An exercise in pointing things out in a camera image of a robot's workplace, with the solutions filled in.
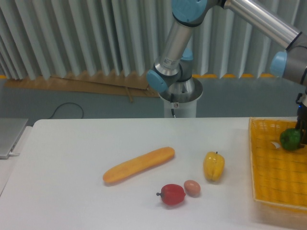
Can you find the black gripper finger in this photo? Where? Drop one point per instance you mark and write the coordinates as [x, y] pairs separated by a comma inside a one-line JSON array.
[[303, 138]]

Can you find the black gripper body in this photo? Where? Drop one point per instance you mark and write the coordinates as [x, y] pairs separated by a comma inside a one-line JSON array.
[[301, 118]]

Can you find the green toy bell pepper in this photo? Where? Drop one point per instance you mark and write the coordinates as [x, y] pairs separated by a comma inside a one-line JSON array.
[[290, 139]]

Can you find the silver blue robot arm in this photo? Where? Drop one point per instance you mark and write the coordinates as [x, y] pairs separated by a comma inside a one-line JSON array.
[[171, 74]]

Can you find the yellow woven basket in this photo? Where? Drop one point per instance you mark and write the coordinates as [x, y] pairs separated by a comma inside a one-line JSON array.
[[279, 177]]

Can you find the yellow toy bell pepper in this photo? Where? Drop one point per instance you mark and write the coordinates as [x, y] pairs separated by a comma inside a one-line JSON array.
[[213, 166]]

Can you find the red toy bell pepper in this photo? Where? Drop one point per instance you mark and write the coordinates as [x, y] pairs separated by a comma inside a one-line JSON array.
[[172, 194]]

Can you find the white paper label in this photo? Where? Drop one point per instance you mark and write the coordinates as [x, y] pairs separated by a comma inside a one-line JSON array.
[[276, 144]]

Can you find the brown toy egg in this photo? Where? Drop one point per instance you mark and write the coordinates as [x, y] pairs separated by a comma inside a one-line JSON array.
[[192, 188]]

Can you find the brown cardboard sheet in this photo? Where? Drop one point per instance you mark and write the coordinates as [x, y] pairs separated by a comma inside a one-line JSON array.
[[131, 86]]

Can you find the orange toy bread loaf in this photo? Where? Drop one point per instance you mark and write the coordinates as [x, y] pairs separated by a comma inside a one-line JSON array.
[[139, 164]]

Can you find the silver laptop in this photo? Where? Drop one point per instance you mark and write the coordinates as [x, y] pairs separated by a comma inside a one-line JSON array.
[[11, 130]]

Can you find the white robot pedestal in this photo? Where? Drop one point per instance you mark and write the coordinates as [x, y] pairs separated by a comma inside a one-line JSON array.
[[180, 99]]

